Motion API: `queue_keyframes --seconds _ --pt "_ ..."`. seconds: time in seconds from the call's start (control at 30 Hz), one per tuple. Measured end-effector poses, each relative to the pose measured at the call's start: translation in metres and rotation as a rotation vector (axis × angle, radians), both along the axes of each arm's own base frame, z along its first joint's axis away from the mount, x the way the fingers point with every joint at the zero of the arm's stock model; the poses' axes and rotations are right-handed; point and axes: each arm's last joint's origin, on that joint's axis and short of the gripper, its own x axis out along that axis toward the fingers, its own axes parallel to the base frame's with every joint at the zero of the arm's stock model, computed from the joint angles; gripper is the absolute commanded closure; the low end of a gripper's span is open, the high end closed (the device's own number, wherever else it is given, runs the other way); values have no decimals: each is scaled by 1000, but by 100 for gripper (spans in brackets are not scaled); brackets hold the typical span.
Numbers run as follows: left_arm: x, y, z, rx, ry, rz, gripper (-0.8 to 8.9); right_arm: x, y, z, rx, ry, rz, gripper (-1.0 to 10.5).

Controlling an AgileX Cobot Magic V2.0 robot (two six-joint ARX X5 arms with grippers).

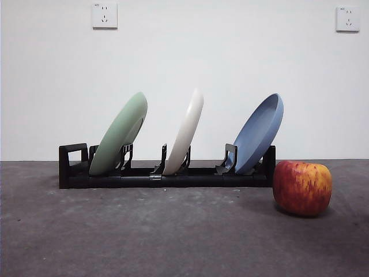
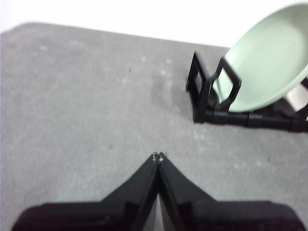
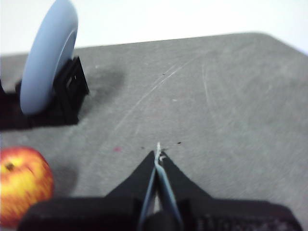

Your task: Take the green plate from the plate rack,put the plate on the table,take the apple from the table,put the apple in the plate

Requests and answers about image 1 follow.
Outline red yellow apple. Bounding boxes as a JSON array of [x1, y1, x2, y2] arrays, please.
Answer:
[[272, 160, 333, 217]]

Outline cream white plate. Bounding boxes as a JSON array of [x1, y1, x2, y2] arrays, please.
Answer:
[[163, 88, 205, 176]]

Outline black plate rack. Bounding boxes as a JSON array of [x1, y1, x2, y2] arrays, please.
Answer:
[[58, 142, 277, 190]]

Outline white wall socket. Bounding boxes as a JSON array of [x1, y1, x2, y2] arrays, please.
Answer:
[[92, 2, 118, 29], [336, 7, 361, 32]]

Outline green plate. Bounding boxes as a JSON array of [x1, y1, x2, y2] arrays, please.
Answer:
[[88, 91, 148, 176]]

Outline blue plate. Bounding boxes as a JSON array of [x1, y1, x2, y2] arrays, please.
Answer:
[[232, 92, 285, 175]]

